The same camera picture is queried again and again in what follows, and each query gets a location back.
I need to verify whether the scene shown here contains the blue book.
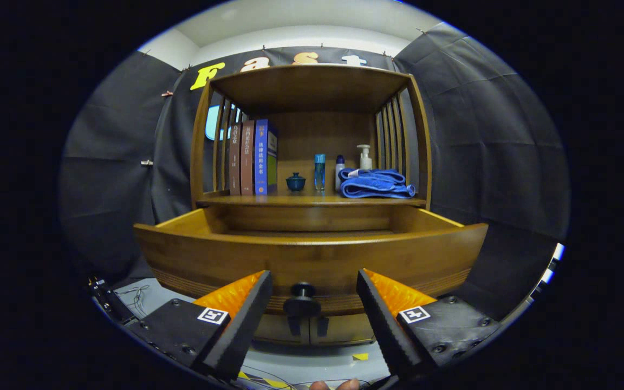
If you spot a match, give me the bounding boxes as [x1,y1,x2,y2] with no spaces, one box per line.
[254,119,279,196]

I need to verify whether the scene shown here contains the thin floor cables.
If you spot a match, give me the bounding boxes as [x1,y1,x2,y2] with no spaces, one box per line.
[117,284,153,317]

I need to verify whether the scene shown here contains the black floor device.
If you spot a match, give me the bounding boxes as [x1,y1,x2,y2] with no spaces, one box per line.
[87,277,134,324]

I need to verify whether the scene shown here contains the reddish brown book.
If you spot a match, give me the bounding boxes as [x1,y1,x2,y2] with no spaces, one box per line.
[240,120,256,196]

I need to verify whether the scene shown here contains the wooden cabinet door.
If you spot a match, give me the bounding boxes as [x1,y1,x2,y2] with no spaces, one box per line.
[312,313,376,345]
[255,314,313,345]

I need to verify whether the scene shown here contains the wooden cabinet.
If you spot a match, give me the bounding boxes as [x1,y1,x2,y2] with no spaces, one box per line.
[190,64,433,347]

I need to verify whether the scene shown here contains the wooden drawer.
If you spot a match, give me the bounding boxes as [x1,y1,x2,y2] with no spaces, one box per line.
[133,205,489,317]

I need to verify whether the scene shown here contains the blue folded towel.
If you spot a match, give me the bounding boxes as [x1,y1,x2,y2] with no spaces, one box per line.
[338,167,417,199]

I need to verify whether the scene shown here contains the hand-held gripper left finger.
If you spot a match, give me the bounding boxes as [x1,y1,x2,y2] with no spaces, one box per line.
[122,270,273,381]

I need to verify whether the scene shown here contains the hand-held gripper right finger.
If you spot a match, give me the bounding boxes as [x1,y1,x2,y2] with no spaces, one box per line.
[356,268,502,380]

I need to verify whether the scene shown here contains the wooden countertop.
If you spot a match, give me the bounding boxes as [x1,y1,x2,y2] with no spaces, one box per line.
[196,190,427,209]

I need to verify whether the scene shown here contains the dark brown book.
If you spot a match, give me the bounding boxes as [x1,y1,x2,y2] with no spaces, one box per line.
[229,122,243,196]

